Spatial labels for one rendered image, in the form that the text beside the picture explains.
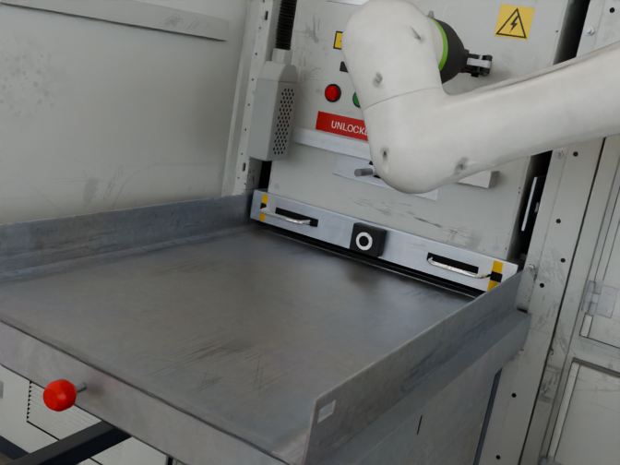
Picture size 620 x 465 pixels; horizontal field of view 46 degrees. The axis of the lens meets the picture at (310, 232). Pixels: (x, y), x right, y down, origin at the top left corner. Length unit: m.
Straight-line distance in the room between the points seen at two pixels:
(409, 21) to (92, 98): 0.64
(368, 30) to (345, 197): 0.56
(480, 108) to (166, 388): 0.46
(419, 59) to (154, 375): 0.46
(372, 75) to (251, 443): 0.43
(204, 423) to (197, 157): 0.82
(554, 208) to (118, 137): 0.76
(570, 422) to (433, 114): 0.63
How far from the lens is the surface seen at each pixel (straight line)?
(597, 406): 1.27
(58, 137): 1.29
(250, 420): 0.74
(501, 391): 1.32
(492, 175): 1.22
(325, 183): 1.38
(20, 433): 2.14
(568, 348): 1.27
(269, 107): 1.31
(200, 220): 1.35
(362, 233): 1.31
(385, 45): 0.85
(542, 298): 1.26
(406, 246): 1.30
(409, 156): 0.83
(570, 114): 0.84
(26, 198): 1.29
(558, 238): 1.24
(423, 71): 0.86
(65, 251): 1.14
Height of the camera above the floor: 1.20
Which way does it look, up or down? 14 degrees down
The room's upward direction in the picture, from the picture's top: 10 degrees clockwise
